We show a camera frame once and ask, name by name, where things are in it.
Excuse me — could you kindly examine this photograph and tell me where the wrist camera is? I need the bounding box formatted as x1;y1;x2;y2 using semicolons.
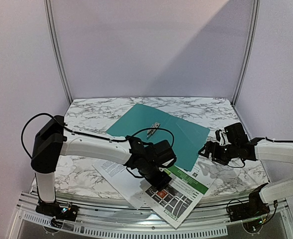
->
159;159;177;171
215;129;228;145

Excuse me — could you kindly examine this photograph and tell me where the teal file folder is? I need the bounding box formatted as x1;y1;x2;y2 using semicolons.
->
106;104;210;171

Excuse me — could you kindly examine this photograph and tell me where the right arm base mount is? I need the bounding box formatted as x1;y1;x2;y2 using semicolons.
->
226;195;278;225

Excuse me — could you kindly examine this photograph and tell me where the aluminium frame post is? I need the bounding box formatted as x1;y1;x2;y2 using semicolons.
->
231;0;260;107
44;0;73;104

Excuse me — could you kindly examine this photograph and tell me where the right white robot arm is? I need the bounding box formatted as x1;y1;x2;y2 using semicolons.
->
198;122;293;217

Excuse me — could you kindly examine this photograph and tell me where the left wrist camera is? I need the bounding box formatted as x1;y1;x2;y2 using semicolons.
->
159;159;177;171

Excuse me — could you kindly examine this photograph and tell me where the aluminium front rail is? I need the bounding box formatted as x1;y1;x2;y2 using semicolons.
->
8;191;293;239

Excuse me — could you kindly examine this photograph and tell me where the right aluminium frame post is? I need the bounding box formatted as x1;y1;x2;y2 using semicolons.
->
231;0;260;107

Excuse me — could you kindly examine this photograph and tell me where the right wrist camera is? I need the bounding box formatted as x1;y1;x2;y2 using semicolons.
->
215;129;228;145

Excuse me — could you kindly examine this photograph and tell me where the white text paper sheet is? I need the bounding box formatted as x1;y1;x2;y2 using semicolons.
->
93;159;150;209

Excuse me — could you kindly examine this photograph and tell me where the green map flyer sheet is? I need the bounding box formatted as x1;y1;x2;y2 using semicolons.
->
137;166;215;229

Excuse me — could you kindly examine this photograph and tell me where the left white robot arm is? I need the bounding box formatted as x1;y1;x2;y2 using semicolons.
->
31;116;177;216

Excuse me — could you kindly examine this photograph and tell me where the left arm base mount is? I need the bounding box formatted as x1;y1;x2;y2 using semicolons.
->
35;200;80;222

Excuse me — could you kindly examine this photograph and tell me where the left aluminium frame post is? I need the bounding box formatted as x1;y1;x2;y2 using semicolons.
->
44;0;73;104

